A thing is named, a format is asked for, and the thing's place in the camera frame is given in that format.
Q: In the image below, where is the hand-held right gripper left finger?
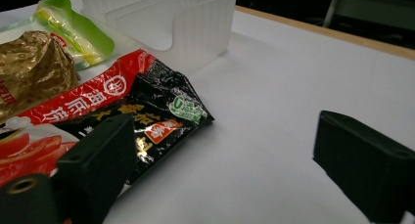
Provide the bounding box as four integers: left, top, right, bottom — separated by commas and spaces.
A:
53, 112, 138, 224

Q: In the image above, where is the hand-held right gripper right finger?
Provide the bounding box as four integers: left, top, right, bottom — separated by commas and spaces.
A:
312, 110, 415, 224

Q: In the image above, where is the red and black soup-base packet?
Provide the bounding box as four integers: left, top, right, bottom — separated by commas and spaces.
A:
0, 48, 215, 188

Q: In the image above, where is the gold-brown foil packet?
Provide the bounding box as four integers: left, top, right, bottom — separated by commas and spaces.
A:
0, 30, 81, 124

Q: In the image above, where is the green and white pouch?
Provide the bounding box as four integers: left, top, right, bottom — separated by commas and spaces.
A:
32, 0, 116, 70

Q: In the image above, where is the translucent plastic container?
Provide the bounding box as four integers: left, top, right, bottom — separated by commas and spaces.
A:
77, 0, 240, 75

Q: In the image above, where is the white paper sheet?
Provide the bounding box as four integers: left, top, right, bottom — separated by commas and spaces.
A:
0, 0, 415, 224

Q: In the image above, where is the white metal frame stand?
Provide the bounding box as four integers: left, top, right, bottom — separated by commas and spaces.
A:
322, 0, 415, 32

